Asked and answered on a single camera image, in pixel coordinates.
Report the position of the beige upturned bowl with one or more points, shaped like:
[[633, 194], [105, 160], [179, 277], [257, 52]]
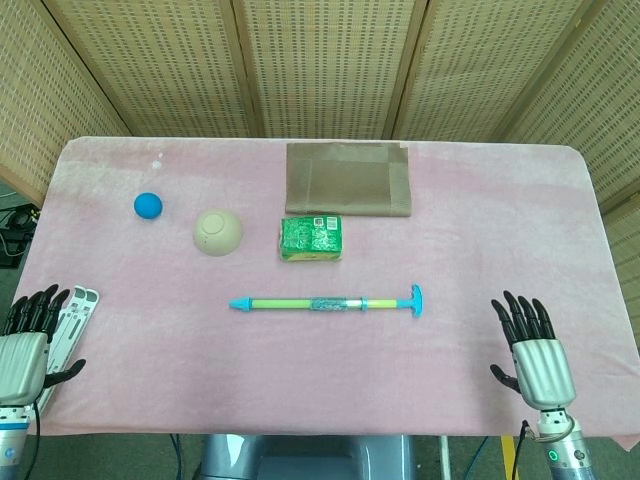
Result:
[[218, 232]]

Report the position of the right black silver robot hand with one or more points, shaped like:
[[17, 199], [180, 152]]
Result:
[[542, 365]]

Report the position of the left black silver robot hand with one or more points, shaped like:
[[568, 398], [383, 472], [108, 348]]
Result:
[[20, 350]]

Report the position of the blue ball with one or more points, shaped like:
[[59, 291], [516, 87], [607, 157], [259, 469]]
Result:
[[148, 206]]

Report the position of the brown folded cloth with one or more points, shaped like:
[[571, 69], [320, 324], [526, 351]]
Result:
[[347, 182]]

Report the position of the pink tablecloth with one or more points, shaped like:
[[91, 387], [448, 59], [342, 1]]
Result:
[[300, 370]]

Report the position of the grey robot torso base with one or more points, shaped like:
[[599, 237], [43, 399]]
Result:
[[305, 457]]

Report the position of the green packaged sponge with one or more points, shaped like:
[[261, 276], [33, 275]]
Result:
[[311, 239]]

